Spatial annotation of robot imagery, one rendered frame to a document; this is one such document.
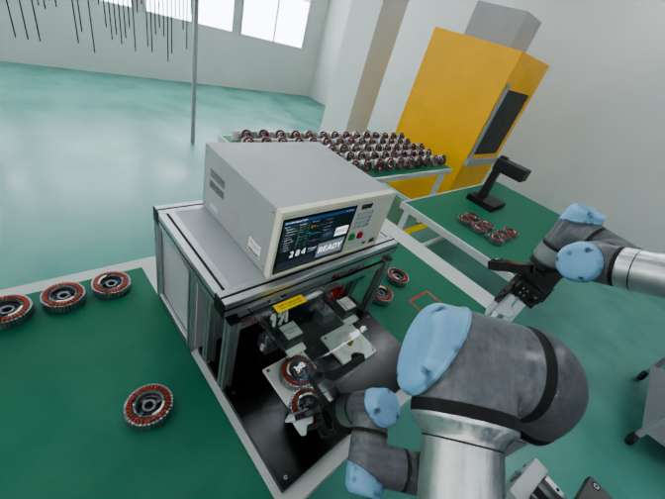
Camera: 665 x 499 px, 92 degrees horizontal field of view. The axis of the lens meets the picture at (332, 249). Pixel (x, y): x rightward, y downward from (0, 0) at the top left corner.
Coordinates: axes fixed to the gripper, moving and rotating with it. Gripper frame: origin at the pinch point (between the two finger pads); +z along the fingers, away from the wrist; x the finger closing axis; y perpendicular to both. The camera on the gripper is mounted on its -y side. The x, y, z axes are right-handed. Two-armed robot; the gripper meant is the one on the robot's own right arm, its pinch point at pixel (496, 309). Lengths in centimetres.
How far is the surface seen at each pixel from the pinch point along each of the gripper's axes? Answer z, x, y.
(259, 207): -13, -57, -43
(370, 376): 38.2, -22.5, -12.3
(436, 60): -49, 268, -278
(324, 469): 40, -51, 3
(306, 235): -8, -47, -35
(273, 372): 37, -52, -26
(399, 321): 40.2, 8.5, -28.2
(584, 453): 115, 132, 62
